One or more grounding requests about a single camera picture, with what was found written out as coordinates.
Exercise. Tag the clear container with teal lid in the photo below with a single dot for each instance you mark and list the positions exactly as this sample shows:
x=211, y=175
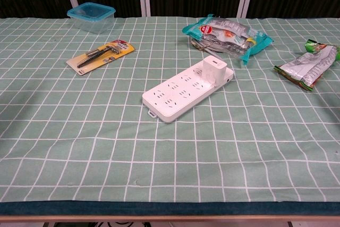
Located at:
x=91, y=17

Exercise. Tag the green silver snack bag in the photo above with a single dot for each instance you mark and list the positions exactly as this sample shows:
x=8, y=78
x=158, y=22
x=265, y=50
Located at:
x=310, y=65

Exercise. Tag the white cube charger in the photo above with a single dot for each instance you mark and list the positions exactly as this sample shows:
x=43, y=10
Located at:
x=213, y=74

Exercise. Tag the teal silver snack bag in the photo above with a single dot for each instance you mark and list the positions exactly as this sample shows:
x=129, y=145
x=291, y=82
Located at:
x=225, y=35

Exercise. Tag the green checked tablecloth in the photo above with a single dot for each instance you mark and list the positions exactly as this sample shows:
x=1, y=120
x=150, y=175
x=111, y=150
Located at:
x=106, y=144

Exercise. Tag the white power strip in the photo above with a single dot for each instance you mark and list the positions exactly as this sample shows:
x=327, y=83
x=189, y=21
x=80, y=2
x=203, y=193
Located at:
x=172, y=96

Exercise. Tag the hex key set yellow pack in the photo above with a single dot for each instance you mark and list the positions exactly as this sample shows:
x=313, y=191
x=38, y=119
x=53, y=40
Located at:
x=102, y=55

